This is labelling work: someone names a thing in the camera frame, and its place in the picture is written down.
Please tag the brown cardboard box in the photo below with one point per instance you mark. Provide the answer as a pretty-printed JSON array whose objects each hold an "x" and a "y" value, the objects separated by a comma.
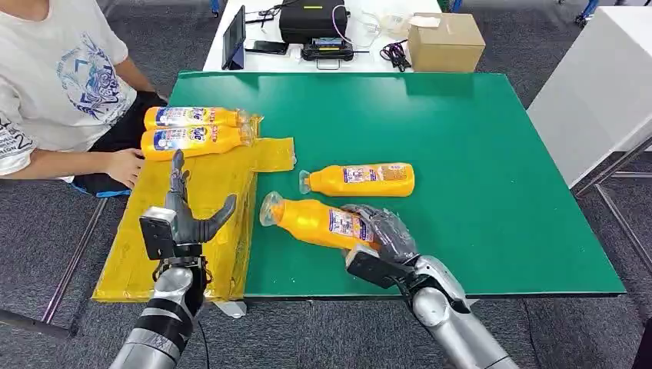
[{"x": 445, "y": 46}]

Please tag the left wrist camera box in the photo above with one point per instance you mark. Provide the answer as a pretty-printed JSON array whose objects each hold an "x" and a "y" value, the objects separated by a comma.
[{"x": 155, "y": 237}]

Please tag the white table bracket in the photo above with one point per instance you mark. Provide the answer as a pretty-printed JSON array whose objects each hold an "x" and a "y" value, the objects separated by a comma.
[{"x": 230, "y": 308}]

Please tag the blue chair base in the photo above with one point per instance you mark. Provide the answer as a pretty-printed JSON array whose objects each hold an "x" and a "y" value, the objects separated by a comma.
[{"x": 586, "y": 12}]

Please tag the person's right hand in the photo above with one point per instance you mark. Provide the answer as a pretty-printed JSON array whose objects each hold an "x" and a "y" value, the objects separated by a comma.
[{"x": 125, "y": 167}]

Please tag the black phone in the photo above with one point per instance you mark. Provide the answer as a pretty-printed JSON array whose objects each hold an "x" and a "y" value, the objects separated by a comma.
[{"x": 267, "y": 47}]

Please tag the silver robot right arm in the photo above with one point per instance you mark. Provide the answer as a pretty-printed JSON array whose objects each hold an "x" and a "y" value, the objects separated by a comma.
[{"x": 448, "y": 326}]

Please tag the pale grey table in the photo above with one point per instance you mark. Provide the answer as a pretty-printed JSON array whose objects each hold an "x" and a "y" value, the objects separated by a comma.
[{"x": 593, "y": 91}]

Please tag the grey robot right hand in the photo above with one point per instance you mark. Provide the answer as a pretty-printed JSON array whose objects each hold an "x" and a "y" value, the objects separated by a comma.
[{"x": 389, "y": 234}]

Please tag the black tablet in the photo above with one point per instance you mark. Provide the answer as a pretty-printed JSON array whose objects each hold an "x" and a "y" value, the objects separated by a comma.
[{"x": 234, "y": 38}]

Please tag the yellow sheet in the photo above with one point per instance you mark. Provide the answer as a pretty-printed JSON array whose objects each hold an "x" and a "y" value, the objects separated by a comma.
[{"x": 132, "y": 244}]

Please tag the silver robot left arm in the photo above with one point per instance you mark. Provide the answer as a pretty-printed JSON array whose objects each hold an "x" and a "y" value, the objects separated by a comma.
[{"x": 170, "y": 290}]

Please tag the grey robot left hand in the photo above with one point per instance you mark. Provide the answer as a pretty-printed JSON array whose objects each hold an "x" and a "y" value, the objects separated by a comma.
[{"x": 188, "y": 229}]

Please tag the white table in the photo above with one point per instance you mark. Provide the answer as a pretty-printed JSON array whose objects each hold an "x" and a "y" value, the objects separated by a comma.
[{"x": 275, "y": 63}]

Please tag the person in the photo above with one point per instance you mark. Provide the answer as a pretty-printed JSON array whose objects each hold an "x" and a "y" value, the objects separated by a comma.
[{"x": 66, "y": 76}]

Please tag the orange drink bottle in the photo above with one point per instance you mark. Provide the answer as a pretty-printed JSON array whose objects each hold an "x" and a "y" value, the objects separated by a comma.
[
  {"x": 193, "y": 117},
  {"x": 203, "y": 142},
  {"x": 326, "y": 182},
  {"x": 305, "y": 221}
]

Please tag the clear plastic bag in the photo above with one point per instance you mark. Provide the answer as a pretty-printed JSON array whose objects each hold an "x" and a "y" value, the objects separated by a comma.
[{"x": 366, "y": 25}]

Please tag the green mat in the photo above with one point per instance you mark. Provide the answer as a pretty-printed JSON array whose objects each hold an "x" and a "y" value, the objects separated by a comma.
[{"x": 484, "y": 178}]

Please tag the black radio device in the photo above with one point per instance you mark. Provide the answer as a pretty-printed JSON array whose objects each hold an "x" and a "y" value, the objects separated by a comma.
[{"x": 327, "y": 50}]

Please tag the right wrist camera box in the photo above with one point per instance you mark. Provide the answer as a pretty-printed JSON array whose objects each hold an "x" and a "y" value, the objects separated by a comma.
[{"x": 372, "y": 267}]

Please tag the black carry case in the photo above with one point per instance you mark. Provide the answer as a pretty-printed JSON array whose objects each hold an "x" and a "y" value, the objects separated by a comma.
[{"x": 312, "y": 23}]

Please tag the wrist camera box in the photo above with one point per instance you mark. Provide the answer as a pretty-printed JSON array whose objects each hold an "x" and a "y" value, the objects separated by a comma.
[
  {"x": 372, "y": 267},
  {"x": 155, "y": 237}
]

